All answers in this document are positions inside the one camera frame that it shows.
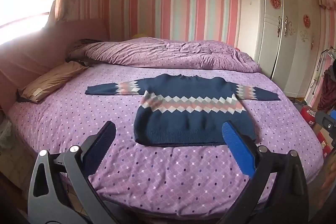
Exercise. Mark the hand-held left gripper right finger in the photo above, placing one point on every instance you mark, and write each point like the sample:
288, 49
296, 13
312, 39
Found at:
237, 146

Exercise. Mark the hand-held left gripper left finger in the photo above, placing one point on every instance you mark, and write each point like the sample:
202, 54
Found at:
101, 145

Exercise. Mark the navy diamond-patterned knit sweater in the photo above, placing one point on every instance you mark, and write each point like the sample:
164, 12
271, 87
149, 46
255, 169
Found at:
183, 121

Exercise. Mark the red fire extinguisher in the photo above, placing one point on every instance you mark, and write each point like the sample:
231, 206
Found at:
308, 117

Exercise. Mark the red cardboard box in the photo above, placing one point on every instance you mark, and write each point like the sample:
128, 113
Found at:
324, 144

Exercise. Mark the dark red hanging garment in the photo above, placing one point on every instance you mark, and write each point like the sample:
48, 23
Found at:
328, 90

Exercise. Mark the bed with purple dotted sheet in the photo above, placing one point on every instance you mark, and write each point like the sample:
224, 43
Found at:
157, 174

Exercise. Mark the brown pillow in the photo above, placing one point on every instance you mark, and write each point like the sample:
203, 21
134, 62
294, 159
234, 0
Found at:
44, 82

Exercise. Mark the white wardrobe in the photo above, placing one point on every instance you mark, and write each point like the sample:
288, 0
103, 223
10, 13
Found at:
273, 29

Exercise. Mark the purple dotted quilt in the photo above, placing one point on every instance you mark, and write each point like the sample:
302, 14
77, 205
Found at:
170, 56

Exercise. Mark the pink padded headboard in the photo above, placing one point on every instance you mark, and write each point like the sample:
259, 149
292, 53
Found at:
39, 48

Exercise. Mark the yellow object behind quilt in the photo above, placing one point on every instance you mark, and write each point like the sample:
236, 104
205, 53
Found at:
139, 36

